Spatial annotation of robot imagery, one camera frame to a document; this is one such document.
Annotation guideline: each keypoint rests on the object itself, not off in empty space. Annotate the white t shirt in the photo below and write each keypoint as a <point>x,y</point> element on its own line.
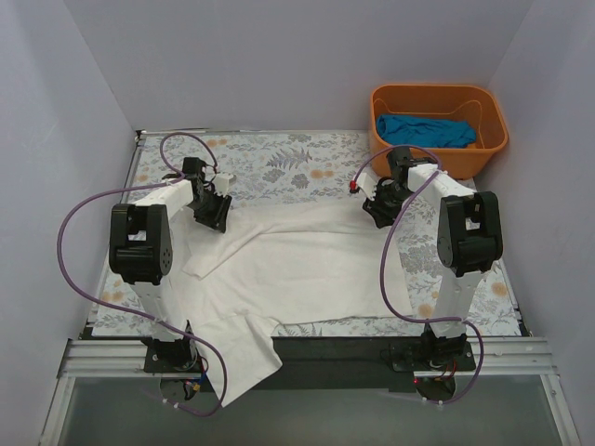
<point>285,264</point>

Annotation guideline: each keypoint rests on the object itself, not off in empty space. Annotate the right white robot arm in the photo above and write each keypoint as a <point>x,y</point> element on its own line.
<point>469,241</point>

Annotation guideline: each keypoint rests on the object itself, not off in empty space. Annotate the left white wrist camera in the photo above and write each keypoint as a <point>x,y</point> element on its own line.
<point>222,183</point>

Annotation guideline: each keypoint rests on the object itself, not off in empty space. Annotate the aluminium frame rail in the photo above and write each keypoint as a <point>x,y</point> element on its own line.
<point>503,355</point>

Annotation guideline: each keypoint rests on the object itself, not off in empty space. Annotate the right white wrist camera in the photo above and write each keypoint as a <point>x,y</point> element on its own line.
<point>366,184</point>

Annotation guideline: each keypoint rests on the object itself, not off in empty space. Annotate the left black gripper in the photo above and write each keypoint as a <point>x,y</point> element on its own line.
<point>212,211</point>

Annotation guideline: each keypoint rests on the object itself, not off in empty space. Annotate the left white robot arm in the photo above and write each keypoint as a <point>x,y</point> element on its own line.
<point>142,251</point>

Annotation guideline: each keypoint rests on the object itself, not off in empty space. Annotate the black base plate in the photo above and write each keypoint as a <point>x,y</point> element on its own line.
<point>296,363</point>

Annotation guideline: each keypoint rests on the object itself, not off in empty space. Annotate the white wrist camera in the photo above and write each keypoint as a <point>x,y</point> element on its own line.
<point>222,183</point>
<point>366,184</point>

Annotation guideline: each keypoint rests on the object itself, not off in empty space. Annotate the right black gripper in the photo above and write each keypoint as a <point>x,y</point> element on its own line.
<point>381,208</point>

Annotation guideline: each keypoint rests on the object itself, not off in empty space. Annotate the blue t shirt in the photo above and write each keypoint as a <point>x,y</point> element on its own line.
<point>398,129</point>

